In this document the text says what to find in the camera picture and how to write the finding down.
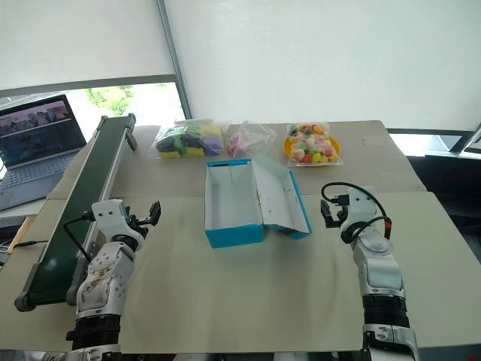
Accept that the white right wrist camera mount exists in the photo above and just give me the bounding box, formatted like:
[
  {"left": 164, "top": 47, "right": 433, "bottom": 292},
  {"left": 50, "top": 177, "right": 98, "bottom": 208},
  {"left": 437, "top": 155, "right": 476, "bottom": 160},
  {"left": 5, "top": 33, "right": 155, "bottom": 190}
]
[{"left": 344, "top": 186, "right": 379, "bottom": 228}]

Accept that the bag of colourful toys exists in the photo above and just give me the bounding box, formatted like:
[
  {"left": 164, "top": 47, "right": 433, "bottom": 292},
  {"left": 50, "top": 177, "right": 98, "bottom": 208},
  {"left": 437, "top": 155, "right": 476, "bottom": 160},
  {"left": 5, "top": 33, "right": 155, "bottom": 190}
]
[{"left": 282, "top": 121, "right": 346, "bottom": 168}]

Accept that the green conveyor belt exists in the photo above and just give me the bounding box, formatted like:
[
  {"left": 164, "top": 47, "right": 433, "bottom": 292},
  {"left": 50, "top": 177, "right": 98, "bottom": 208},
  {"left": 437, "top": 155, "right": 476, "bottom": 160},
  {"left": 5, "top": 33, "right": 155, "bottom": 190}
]
[{"left": 14, "top": 113, "right": 138, "bottom": 313}]

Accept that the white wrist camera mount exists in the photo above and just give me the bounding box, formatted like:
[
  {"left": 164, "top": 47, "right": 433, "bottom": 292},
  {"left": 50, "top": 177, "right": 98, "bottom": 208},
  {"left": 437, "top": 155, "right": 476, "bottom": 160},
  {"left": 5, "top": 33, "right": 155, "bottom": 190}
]
[
  {"left": 344, "top": 186, "right": 379, "bottom": 228},
  {"left": 91, "top": 199, "right": 132, "bottom": 238}
]

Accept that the yellow plate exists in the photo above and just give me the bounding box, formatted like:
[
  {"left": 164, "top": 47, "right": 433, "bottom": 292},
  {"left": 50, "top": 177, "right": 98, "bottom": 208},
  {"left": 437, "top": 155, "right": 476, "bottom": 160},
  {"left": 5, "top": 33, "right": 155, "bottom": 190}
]
[{"left": 282, "top": 134, "right": 341, "bottom": 161}]

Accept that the bag of pink toys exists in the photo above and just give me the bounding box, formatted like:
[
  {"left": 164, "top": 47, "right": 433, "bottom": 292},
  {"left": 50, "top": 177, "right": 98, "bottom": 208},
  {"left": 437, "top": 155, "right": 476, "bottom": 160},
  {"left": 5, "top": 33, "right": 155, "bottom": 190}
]
[{"left": 224, "top": 120, "right": 278, "bottom": 159}]

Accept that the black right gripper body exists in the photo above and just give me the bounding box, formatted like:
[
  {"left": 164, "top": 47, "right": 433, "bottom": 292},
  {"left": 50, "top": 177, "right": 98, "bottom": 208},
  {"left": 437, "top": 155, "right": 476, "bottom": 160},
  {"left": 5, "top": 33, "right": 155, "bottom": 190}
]
[{"left": 331, "top": 193, "right": 351, "bottom": 229}]

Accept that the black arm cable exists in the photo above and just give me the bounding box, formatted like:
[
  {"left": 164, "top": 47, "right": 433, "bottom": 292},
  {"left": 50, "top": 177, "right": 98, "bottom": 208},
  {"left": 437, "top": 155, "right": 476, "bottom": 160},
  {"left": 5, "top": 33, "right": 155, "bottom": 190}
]
[
  {"left": 320, "top": 181, "right": 394, "bottom": 244},
  {"left": 62, "top": 211, "right": 95, "bottom": 264}
]

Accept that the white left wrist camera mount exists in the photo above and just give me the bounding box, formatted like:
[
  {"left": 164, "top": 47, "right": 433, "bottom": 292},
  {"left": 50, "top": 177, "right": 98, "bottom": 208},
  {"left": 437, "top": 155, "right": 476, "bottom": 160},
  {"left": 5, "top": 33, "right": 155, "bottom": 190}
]
[{"left": 91, "top": 199, "right": 132, "bottom": 238}]

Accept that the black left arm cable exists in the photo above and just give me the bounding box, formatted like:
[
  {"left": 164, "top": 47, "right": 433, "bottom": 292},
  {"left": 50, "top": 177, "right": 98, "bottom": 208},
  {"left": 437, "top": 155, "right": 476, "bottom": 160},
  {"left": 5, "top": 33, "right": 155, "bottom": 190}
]
[{"left": 62, "top": 211, "right": 95, "bottom": 264}]

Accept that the wooden board edge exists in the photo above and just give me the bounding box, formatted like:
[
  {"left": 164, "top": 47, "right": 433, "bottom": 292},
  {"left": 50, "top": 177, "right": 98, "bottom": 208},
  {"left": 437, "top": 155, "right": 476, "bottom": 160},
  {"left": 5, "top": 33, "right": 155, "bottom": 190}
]
[{"left": 6, "top": 215, "right": 35, "bottom": 257}]

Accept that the bag of purple yellow toys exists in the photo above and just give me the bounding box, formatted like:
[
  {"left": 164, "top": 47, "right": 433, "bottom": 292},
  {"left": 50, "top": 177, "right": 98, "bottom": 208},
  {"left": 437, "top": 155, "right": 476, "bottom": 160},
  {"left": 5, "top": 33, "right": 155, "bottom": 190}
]
[{"left": 147, "top": 118, "right": 225, "bottom": 160}]

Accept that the grey open laptop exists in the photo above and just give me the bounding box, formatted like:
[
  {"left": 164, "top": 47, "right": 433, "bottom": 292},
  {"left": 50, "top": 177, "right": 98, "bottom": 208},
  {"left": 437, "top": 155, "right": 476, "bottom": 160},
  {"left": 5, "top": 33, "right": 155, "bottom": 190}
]
[{"left": 0, "top": 93, "right": 89, "bottom": 211}]

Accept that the blue cardboard box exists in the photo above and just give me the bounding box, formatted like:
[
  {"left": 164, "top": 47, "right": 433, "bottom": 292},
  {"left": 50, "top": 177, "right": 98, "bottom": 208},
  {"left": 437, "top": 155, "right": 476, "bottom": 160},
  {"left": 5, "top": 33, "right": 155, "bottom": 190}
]
[{"left": 204, "top": 153, "right": 313, "bottom": 250}]

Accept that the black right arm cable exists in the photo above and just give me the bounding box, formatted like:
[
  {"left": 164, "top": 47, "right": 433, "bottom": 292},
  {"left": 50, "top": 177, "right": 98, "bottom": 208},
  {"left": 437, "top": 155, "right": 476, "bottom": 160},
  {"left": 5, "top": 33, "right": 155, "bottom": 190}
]
[{"left": 320, "top": 181, "right": 394, "bottom": 244}]

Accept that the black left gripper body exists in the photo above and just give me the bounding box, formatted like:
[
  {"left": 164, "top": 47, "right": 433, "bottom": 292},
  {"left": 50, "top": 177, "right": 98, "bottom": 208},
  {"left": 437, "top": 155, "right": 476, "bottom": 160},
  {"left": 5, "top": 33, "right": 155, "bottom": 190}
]
[{"left": 122, "top": 214, "right": 151, "bottom": 244}]

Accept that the grey window frame post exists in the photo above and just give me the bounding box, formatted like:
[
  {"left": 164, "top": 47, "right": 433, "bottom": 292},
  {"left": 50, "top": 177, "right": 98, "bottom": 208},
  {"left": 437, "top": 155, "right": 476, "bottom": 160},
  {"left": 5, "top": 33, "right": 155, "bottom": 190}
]
[{"left": 156, "top": 0, "right": 193, "bottom": 120}]

